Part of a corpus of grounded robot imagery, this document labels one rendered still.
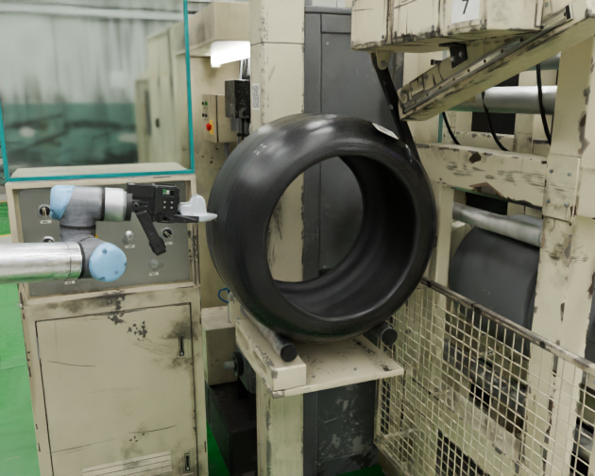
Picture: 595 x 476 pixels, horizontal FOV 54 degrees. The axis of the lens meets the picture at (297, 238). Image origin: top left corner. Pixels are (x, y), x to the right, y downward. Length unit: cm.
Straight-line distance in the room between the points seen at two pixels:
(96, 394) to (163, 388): 21
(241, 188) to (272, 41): 53
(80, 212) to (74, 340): 73
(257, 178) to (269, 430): 96
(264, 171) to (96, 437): 118
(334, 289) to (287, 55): 69
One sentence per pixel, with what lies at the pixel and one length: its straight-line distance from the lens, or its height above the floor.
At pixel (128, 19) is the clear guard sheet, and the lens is 188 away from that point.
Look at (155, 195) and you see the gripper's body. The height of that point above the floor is 130.
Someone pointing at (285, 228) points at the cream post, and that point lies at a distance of 174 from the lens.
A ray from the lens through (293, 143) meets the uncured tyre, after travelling 132.
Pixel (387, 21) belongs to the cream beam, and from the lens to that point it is 157.
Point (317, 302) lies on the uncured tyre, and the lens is 170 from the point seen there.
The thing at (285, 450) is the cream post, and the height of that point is 37.
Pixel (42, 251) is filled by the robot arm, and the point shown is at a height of 123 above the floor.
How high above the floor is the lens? 151
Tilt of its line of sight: 14 degrees down
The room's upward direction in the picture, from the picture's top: straight up
